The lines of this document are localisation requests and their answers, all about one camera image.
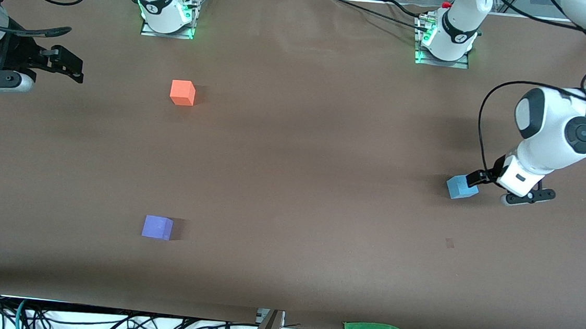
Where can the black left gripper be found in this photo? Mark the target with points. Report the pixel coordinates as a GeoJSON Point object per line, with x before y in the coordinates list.
{"type": "Point", "coordinates": [486, 177]}

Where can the blue foam block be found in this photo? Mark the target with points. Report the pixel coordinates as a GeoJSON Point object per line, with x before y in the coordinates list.
{"type": "Point", "coordinates": [459, 189]}

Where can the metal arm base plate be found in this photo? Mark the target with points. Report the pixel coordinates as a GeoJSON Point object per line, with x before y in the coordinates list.
{"type": "Point", "coordinates": [420, 57]}
{"type": "Point", "coordinates": [192, 20]}

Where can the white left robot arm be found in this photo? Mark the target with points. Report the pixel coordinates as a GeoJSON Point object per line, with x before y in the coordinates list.
{"type": "Point", "coordinates": [541, 137]}

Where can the small square tape patch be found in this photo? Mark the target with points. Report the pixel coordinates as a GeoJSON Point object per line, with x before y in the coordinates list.
{"type": "Point", "coordinates": [450, 243]}

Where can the purple foam block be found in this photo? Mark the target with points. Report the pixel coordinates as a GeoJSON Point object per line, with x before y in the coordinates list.
{"type": "Point", "coordinates": [156, 227]}

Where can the orange foam block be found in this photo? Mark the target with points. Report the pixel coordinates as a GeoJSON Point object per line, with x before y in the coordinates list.
{"type": "Point", "coordinates": [181, 93]}

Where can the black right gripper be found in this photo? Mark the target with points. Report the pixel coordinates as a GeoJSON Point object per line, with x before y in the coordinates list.
{"type": "Point", "coordinates": [15, 53]}

